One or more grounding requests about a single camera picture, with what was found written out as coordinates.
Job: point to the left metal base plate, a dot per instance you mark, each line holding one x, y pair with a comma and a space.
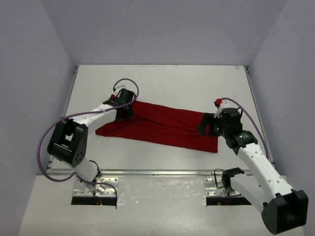
105, 189

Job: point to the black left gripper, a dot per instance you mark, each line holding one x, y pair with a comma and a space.
125, 112

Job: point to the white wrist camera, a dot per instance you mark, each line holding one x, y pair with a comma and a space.
118, 88
221, 104

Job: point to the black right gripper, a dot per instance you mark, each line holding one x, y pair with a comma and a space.
207, 119

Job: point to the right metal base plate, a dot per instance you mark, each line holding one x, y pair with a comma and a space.
213, 188

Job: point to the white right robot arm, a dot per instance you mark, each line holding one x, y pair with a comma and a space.
282, 208

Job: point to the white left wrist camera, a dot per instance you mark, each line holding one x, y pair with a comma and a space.
118, 88

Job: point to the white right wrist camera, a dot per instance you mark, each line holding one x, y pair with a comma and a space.
221, 104

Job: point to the red t shirt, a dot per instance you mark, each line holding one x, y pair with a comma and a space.
161, 125

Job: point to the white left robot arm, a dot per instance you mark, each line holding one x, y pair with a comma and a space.
69, 139

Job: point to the metal base plate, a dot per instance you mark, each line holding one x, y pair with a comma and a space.
105, 189
213, 188

